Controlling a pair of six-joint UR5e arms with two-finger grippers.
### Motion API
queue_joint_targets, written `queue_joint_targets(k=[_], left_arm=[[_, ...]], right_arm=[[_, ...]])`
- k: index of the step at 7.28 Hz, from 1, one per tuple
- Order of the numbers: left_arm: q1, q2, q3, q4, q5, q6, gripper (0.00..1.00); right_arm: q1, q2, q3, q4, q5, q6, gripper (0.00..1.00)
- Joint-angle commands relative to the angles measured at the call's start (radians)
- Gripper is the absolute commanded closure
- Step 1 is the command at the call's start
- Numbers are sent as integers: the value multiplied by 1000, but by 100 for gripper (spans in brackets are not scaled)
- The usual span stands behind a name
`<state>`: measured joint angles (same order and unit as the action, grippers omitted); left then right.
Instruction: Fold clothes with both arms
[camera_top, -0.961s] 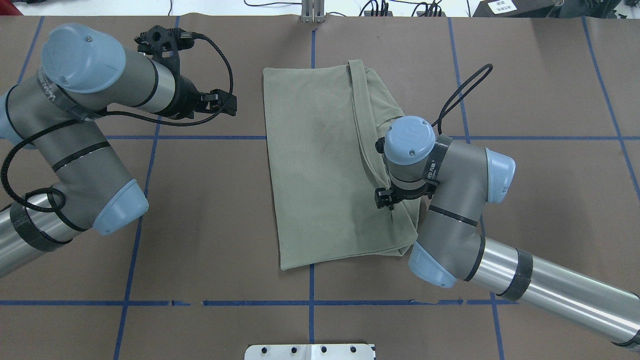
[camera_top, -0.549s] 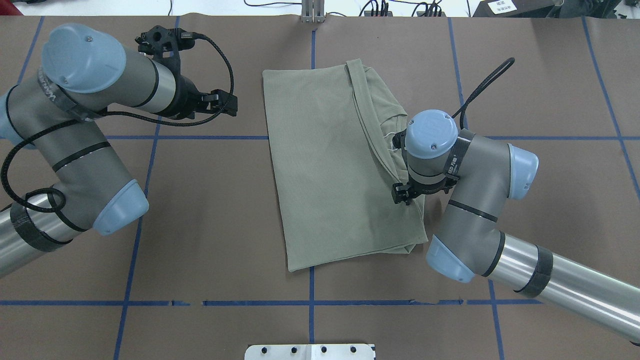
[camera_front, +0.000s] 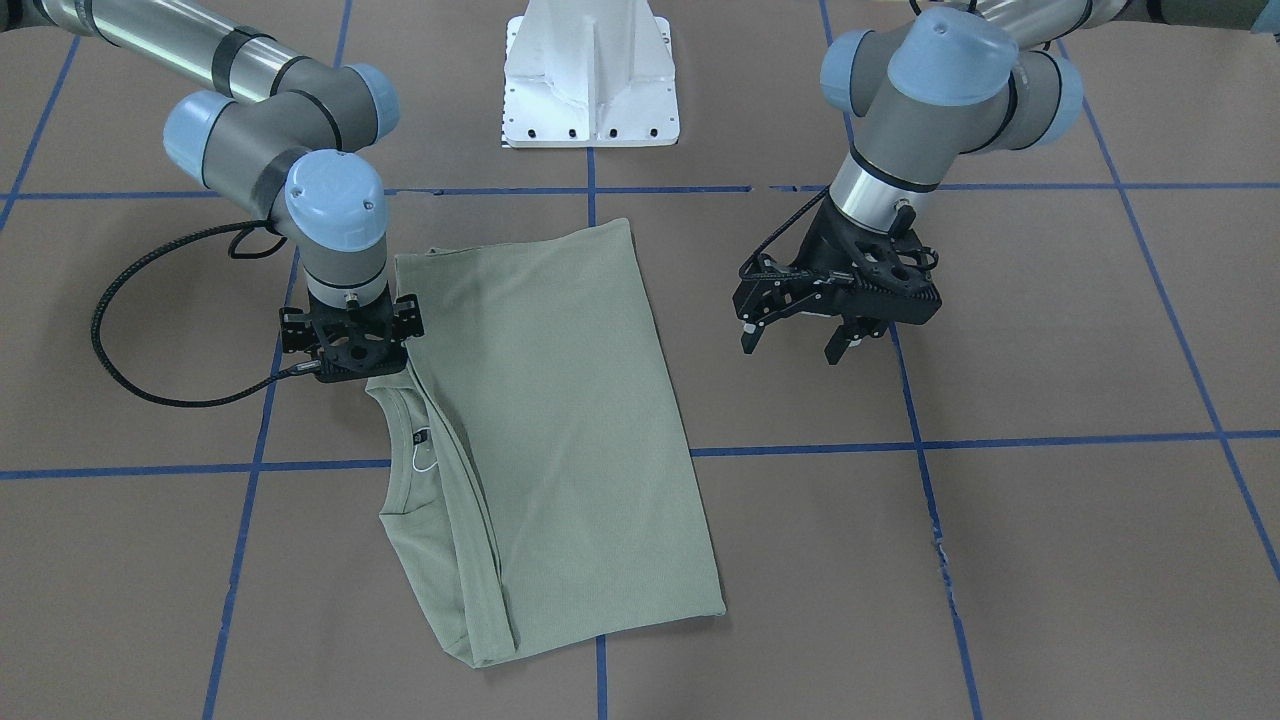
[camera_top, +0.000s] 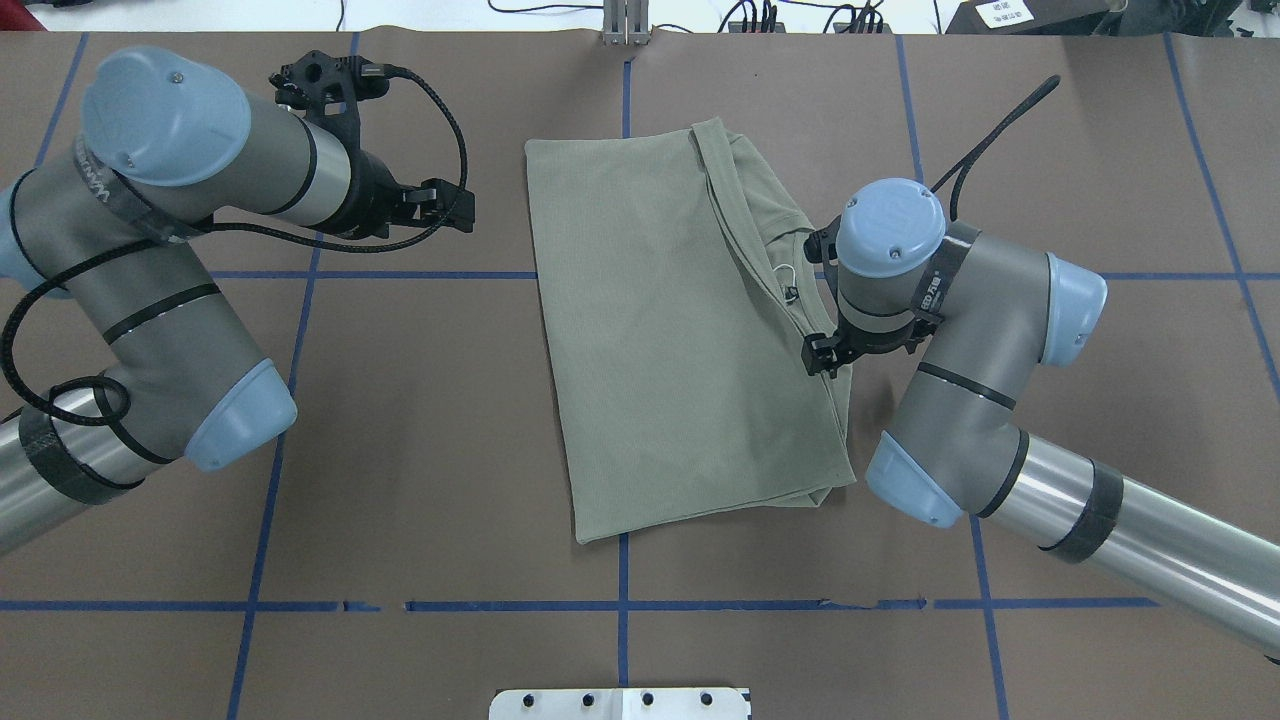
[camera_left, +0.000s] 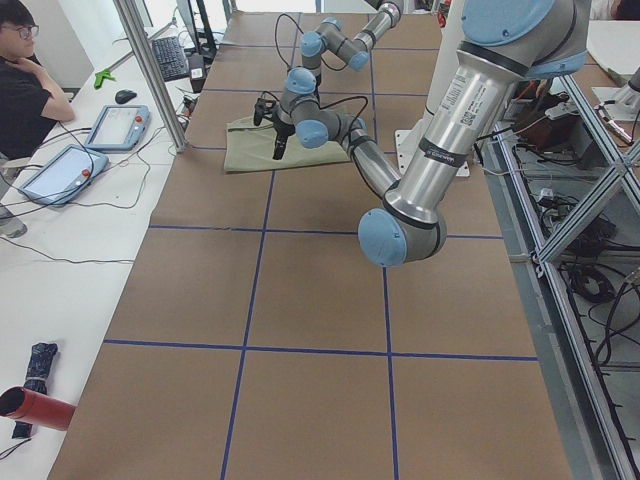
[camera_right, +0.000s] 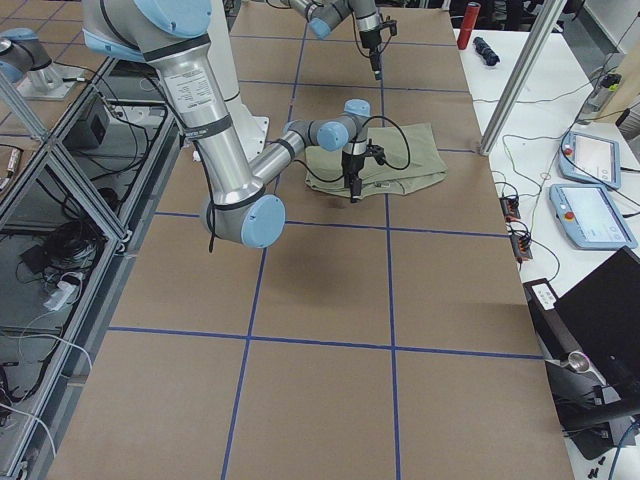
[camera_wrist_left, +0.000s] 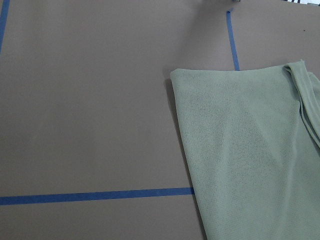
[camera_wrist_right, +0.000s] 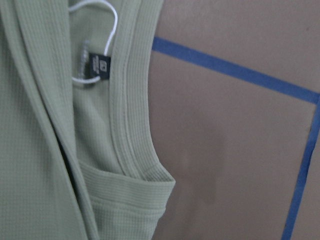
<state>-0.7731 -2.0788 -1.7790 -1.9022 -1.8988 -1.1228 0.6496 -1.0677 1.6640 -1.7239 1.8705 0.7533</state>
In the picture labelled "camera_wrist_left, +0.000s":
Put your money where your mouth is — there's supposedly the olive green long-sleeve shirt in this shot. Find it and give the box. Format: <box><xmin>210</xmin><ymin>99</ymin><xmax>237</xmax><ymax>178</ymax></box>
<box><xmin>170</xmin><ymin>60</ymin><xmax>320</xmax><ymax>240</ymax></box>

